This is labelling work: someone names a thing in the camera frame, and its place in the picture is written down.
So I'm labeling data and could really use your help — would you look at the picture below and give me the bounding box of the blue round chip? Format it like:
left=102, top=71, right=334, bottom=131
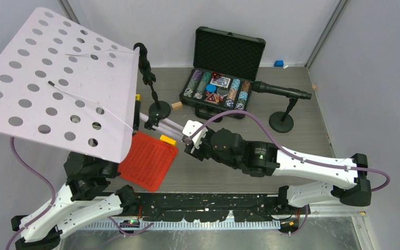
left=205, top=84, right=217, bottom=93

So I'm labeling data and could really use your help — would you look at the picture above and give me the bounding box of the black microphone plain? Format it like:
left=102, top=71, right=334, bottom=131
left=252, top=81, right=312, bottom=99

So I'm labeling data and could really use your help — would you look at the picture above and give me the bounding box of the small yellow block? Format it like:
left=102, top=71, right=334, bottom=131
left=159, top=135, right=177, bottom=146

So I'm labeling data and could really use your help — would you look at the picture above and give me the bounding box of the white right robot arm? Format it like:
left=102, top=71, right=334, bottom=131
left=184, top=129, right=372, bottom=214

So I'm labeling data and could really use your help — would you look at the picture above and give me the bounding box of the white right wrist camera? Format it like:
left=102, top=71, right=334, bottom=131
left=182, top=120, right=208, bottom=149

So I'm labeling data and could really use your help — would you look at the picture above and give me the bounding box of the small blue block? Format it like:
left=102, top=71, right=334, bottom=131
left=274, top=60, right=284, bottom=67

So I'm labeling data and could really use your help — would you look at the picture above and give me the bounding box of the red triangle token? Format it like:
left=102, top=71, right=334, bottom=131
left=211, top=72, right=222, bottom=80
left=204, top=93, right=220, bottom=104

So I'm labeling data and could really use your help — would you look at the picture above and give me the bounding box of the black round-base mic stand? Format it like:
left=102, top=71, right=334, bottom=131
left=269, top=98, right=298, bottom=133
left=139, top=61, right=171, bottom=120

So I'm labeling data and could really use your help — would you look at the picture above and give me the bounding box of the red sheet music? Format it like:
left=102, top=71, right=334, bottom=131
left=118, top=132, right=179, bottom=192

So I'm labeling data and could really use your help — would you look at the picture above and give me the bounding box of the small wooden block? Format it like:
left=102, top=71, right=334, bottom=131
left=171, top=102, right=183, bottom=110

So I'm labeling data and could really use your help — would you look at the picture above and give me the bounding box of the silver dealer button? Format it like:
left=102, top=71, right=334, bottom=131
left=216, top=87, right=229, bottom=96

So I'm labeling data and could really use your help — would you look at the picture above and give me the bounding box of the black poker chip case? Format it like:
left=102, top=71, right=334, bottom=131
left=180, top=27, right=266, bottom=120

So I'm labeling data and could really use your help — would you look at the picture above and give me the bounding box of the black microphone orange ring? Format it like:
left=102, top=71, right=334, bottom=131
left=133, top=42, right=152, bottom=75

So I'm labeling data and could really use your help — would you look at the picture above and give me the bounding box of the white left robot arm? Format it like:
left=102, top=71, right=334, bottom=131
left=11, top=152, right=140, bottom=249

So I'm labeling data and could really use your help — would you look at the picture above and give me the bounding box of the lilac tripod music stand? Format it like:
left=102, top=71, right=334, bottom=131
left=0, top=7, right=187, bottom=165

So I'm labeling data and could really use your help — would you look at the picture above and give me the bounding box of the red triangle token lower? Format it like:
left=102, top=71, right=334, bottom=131
left=204, top=93, right=220, bottom=104

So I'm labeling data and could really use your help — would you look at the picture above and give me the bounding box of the red triangle token upper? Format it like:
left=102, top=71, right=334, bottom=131
left=211, top=72, right=222, bottom=80

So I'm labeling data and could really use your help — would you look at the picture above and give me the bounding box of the blue playing card deck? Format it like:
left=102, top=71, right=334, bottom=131
left=210, top=77, right=231, bottom=88

